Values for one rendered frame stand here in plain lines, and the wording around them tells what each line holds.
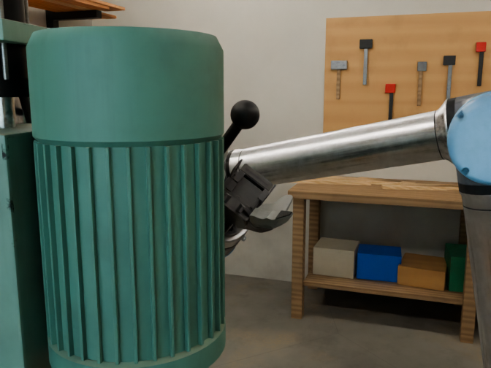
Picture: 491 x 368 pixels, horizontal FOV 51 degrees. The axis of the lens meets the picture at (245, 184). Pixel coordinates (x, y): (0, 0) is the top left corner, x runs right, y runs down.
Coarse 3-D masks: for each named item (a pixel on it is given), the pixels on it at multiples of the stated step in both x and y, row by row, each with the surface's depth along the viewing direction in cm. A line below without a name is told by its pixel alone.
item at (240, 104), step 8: (240, 104) 59; (248, 104) 59; (232, 112) 59; (240, 112) 59; (248, 112) 59; (256, 112) 59; (232, 120) 60; (240, 120) 59; (248, 120) 59; (256, 120) 60; (232, 128) 60; (240, 128) 60; (248, 128) 60; (224, 136) 61; (232, 136) 60; (224, 144) 61; (224, 152) 61
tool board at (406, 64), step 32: (352, 32) 347; (384, 32) 341; (416, 32) 334; (448, 32) 328; (480, 32) 323; (352, 64) 351; (384, 64) 344; (416, 64) 338; (448, 64) 330; (480, 64) 324; (352, 96) 354; (384, 96) 348; (416, 96) 341; (448, 96) 333
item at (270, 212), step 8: (280, 200) 76; (288, 200) 75; (256, 208) 76; (264, 208) 77; (272, 208) 76; (280, 208) 75; (288, 208) 74; (256, 216) 74; (264, 216) 74; (272, 216) 72; (280, 216) 71; (288, 216) 70; (256, 224) 76; (264, 224) 75; (272, 224) 73; (280, 224) 72
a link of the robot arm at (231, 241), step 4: (240, 232) 89; (244, 232) 89; (232, 236) 88; (236, 236) 88; (240, 236) 88; (244, 236) 91; (228, 240) 88; (232, 240) 88; (236, 240) 88; (244, 240) 91; (228, 244) 89; (232, 244) 90
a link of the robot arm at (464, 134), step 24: (480, 96) 68; (456, 120) 68; (480, 120) 66; (456, 144) 68; (480, 144) 66; (456, 168) 73; (480, 168) 66; (480, 192) 68; (480, 216) 70; (480, 240) 70; (480, 264) 71; (480, 288) 72; (480, 312) 74; (480, 336) 76
